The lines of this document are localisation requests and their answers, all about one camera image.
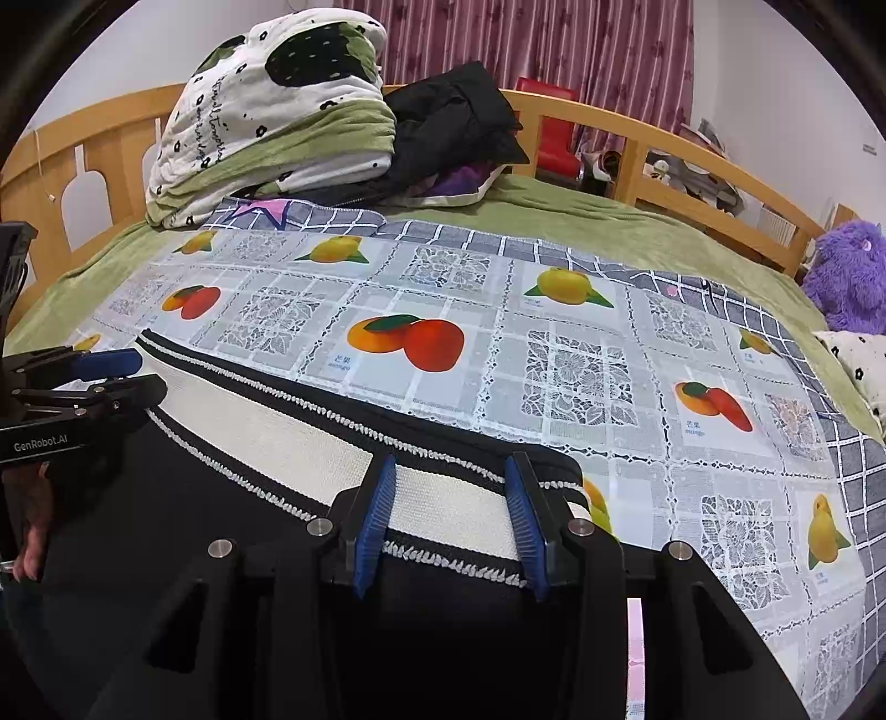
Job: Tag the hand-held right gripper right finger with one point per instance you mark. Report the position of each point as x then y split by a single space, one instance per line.
526 533

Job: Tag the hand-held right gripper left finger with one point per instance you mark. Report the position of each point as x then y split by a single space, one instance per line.
374 533

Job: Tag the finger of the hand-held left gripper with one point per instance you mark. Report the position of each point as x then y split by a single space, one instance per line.
138 393
107 363

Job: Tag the black pants with white stripe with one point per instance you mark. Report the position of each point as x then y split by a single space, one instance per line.
207 498

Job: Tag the person's left hand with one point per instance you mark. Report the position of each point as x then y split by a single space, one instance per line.
31 547

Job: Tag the fruit print tablecloth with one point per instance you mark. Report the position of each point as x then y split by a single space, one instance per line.
484 332

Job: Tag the folded white flowered quilt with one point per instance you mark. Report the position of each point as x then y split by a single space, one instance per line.
277 104

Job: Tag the green fleece blanket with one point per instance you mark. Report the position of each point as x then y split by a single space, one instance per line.
623 228

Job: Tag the grey checked bed sheet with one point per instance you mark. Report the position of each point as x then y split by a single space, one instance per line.
851 450

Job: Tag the purple pillow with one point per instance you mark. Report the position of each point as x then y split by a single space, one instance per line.
457 181

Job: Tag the white pillow with black flowers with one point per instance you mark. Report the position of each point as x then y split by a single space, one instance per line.
858 360

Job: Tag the red chair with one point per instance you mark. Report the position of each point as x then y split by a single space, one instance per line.
554 138

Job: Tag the pile of household clutter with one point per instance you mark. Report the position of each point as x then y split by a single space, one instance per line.
692 173

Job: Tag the white radiator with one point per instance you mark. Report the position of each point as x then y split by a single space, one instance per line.
776 225

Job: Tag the purple plush toy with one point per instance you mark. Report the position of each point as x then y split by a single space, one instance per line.
851 270

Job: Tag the black jacket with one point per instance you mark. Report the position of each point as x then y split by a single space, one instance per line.
450 104

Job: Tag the striped maroon curtain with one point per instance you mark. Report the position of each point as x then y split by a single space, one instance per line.
554 41

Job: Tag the wooden bed frame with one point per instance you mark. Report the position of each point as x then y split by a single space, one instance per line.
111 138

